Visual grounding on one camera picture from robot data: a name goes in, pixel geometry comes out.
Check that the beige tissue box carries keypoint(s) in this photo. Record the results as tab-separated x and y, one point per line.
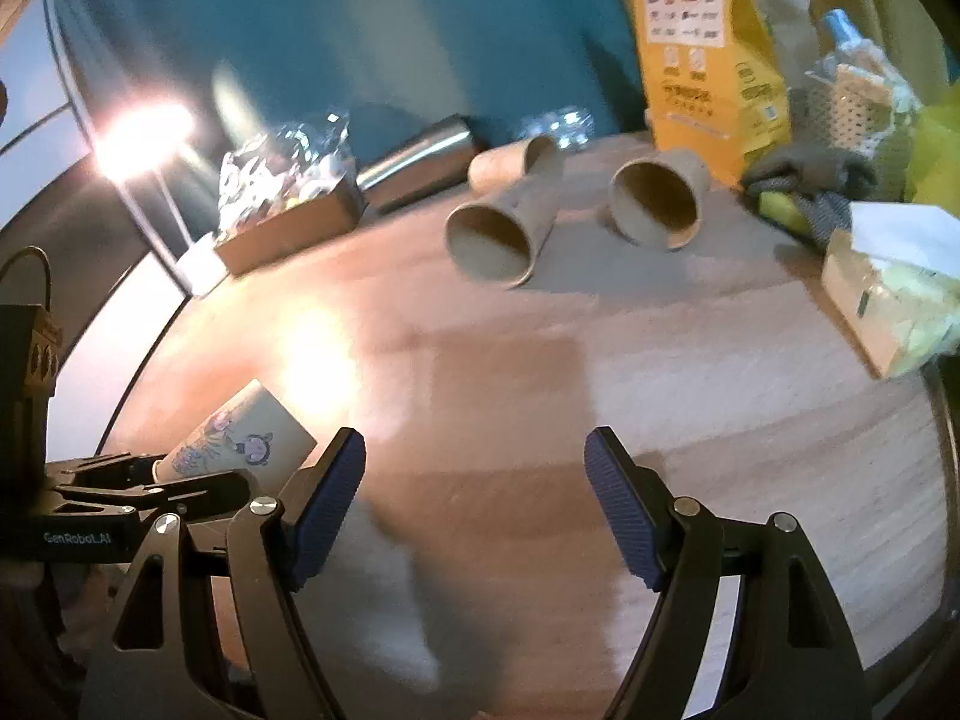
893	277

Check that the yellow paper bag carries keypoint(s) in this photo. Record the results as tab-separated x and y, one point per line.
711	81

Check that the large cardboard tube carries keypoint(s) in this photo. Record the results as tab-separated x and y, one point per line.
498	238

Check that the far cardboard tube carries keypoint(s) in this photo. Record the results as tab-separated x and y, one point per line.
499	167

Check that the brown cardboard box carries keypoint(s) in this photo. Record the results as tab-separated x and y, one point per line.
290	231

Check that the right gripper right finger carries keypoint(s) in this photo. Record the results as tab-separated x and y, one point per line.
792	654

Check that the white perforated basket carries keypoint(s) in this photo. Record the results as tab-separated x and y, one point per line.
864	113

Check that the printed paper cup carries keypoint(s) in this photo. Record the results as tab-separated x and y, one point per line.
252	432

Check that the plastic bottle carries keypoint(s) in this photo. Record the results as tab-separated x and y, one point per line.
844	33

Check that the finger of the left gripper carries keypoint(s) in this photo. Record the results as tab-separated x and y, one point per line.
161	505
105	471

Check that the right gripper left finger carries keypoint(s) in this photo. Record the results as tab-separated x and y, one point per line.
161	654

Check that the short cardboard tube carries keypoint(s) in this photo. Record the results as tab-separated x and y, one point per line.
655	201

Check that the stainless steel tumbler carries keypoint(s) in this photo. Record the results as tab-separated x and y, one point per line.
433	160

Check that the clear plastic toy bag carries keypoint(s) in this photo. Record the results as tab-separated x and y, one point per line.
282	167

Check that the grey cloth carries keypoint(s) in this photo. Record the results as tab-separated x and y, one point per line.
807	190

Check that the white lamp base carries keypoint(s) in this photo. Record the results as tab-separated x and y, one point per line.
200	269

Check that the yellow plastic bag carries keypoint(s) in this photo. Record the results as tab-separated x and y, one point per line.
932	174

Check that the crumpled clear plastic wrap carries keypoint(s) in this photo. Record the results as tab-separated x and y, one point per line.
572	128

